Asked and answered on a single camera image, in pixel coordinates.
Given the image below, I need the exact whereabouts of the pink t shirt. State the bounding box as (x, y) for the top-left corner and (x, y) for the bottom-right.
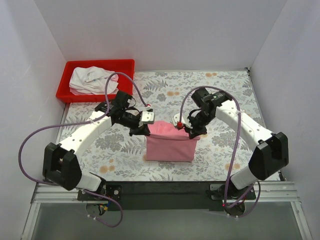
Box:
(146, 121), (200, 162)

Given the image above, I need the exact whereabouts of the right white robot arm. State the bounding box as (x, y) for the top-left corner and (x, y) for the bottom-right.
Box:
(178, 86), (289, 199)

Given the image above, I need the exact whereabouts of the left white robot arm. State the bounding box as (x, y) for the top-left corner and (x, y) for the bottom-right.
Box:
(42, 91), (155, 200)

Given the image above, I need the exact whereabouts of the white t shirt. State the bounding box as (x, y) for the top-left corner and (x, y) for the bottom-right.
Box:
(69, 66), (114, 96)

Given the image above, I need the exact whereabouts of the floral table mat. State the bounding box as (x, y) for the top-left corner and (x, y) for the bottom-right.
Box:
(49, 70), (281, 182)

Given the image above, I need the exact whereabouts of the red plastic bin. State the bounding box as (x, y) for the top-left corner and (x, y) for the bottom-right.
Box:
(56, 59), (135, 103)

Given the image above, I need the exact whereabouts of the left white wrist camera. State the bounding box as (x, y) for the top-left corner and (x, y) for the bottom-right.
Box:
(139, 104), (155, 127)

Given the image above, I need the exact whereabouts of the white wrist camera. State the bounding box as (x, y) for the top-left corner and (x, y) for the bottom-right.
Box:
(171, 113), (192, 130)
(139, 104), (155, 127)

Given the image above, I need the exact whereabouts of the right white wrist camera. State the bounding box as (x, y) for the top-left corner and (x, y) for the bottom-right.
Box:
(171, 113), (192, 130)

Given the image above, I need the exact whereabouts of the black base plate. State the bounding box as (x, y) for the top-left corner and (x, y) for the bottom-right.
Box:
(77, 180), (258, 212)

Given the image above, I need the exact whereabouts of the aluminium frame rail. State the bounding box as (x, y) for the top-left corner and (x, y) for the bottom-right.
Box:
(30, 183), (83, 204)

